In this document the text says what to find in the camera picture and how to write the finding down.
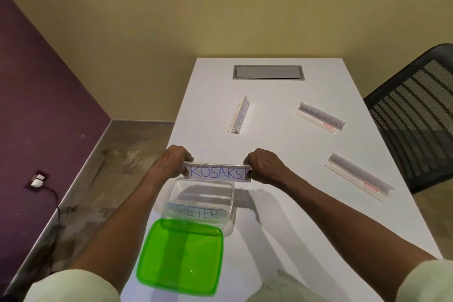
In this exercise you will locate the clear plastic container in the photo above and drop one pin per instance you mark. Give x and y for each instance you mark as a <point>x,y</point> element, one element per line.
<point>231,202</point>

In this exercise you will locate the black mesh office chair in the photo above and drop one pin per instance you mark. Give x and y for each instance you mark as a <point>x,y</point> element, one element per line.
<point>414,121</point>

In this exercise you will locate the pale green shirt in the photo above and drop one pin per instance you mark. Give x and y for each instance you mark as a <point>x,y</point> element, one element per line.
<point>70,287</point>

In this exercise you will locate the person's right forearm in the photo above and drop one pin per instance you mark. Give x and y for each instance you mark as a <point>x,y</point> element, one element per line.
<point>354,234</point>

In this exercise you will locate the person's left forearm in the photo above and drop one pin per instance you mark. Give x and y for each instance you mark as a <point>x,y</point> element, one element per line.
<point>120,234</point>

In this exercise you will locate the wall socket with white plug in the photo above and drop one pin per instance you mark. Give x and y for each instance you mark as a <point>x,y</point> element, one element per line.
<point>36,180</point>

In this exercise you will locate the green plastic lid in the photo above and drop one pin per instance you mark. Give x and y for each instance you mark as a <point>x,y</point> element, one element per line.
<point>180,255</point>

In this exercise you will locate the person's left hand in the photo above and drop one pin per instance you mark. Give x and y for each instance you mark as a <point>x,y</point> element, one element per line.
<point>173,165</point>

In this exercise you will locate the person's right hand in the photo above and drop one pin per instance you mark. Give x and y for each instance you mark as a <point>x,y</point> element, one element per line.
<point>269,169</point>

